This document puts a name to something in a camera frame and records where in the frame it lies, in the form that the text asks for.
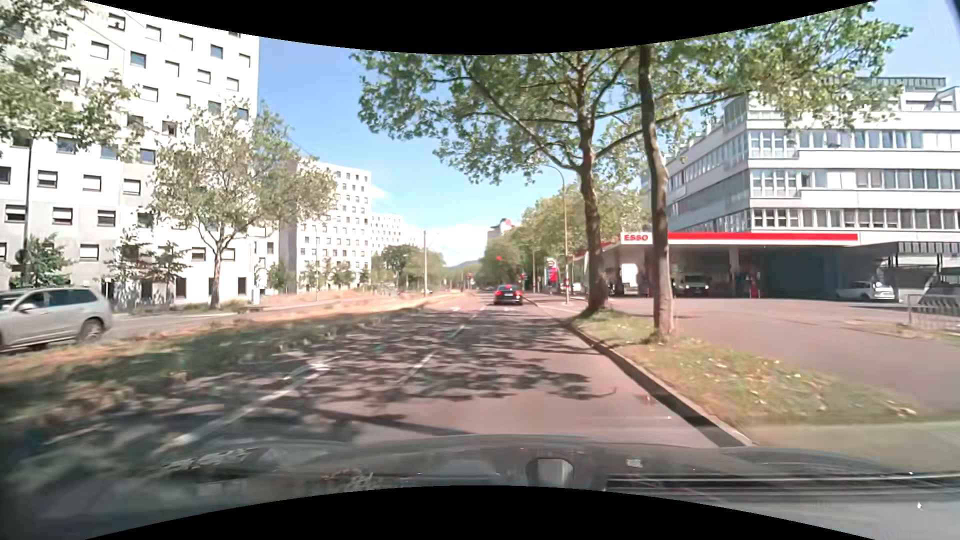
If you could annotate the dark car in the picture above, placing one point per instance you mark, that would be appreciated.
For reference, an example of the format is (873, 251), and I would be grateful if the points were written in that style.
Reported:
(508, 295)

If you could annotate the row of trees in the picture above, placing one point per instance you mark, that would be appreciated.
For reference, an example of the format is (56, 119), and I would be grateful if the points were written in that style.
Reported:
(525, 240)

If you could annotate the pole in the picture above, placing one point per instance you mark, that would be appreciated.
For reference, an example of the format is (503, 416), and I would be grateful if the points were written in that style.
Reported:
(424, 262)

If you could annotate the red petrol station sign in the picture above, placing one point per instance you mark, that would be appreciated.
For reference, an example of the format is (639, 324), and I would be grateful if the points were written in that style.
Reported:
(553, 271)

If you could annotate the forked leafy tree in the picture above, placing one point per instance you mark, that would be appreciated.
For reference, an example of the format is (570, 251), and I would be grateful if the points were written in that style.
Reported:
(592, 225)

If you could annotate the white perforated tower building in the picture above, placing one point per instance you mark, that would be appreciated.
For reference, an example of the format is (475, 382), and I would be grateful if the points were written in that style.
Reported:
(337, 225)

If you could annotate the tall slim-trunked tree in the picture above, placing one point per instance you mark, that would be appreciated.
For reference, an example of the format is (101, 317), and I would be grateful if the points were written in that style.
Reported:
(658, 225)

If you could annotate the car's own bonnet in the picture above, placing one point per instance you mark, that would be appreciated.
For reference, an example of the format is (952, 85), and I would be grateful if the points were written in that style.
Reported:
(480, 465)

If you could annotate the white van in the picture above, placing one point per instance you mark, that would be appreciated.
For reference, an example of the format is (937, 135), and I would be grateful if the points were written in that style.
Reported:
(691, 284)

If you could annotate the petrol station with red canopy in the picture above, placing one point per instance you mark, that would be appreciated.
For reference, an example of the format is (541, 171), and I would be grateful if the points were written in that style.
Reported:
(720, 259)

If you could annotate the road markings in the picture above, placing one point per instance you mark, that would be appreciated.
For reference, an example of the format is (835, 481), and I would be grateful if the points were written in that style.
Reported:
(259, 401)

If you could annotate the grass verge with kerb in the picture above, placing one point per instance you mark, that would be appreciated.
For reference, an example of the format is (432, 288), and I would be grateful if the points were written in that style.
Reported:
(720, 375)

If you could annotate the leafy tree by white building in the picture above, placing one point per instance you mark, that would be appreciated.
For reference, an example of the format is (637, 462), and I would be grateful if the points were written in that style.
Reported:
(225, 202)

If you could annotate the grey asphalt side road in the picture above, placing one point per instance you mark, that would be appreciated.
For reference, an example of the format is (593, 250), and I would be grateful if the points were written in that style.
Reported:
(172, 321)

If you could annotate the grey asphalt forecourt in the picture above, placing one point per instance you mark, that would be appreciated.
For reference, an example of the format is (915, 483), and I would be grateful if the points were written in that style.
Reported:
(810, 337)

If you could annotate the dry grass median strip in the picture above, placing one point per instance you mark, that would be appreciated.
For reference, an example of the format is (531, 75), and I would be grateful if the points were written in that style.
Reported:
(150, 360)

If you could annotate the grey office building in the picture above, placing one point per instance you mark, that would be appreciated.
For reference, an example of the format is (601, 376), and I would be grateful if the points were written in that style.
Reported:
(832, 172)

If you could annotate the large white apartment building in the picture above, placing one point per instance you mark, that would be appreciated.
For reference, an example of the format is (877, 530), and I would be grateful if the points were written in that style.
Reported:
(120, 165)

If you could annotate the white car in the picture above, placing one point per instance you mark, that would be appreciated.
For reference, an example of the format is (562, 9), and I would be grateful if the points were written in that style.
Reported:
(866, 291)

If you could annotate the silver car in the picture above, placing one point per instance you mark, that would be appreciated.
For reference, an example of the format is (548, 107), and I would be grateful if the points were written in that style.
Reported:
(49, 315)

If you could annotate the small dark green tree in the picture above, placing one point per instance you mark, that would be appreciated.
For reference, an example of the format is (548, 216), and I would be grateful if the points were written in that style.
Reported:
(41, 262)

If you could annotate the metal railing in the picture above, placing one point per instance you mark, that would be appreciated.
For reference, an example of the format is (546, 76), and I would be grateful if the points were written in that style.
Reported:
(934, 311)

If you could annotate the large tree with overhanging branches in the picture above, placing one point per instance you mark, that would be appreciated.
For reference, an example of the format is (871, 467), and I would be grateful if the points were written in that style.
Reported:
(52, 90)

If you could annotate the street lamp post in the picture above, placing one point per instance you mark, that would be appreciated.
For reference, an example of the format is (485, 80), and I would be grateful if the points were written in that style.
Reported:
(565, 240)

